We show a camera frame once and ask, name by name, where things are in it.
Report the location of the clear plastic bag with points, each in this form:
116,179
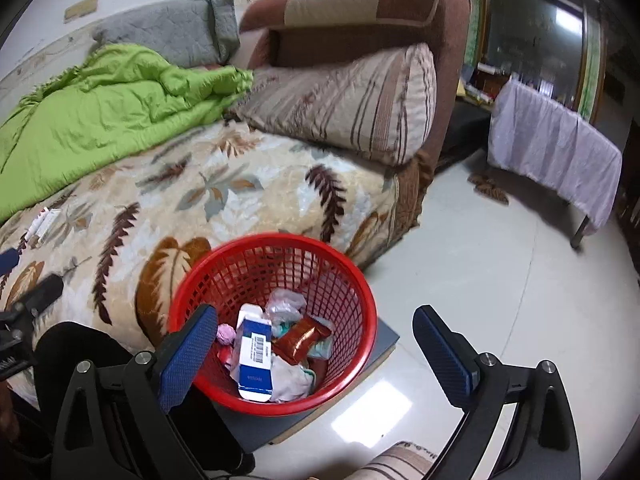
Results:
285,305

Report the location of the black stool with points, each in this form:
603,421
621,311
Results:
465,125

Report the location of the red snack packet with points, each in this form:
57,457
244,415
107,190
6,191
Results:
300,337

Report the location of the table with white cloth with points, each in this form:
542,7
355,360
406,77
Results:
550,145

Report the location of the white knit glove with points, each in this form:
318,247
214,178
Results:
292,380

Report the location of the beige wall switch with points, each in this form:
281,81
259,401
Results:
74,12
89,4

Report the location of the leaf printed blanket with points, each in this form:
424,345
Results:
225,200

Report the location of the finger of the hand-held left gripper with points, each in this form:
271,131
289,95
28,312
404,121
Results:
42,290
7,261

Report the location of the striped beige pillow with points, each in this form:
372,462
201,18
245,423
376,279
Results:
350,105

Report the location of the pink paper ball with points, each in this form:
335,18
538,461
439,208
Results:
226,334

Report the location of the brown patterned slipper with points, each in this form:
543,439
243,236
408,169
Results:
492,194
481,180

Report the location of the red plastic basket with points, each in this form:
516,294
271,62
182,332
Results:
280,265

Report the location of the brown sofa armrest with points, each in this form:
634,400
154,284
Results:
425,20

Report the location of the grey platform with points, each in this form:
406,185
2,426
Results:
250,425

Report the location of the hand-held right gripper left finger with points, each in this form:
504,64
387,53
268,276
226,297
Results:
185,360

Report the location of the striped beige cushion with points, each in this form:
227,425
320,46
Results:
395,462

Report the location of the green quilt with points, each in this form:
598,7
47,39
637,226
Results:
100,115

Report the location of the person's black trousers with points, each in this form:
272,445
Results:
70,345

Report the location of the blue and white box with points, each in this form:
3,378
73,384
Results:
252,360

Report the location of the teal tissue pack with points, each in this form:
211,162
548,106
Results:
322,347

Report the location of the long white medicine box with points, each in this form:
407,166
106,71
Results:
45,222

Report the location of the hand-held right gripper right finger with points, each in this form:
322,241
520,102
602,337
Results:
442,355

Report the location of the grey quilted pillow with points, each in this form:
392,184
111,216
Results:
170,30

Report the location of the wooden cabinet with glass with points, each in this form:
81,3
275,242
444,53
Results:
535,35

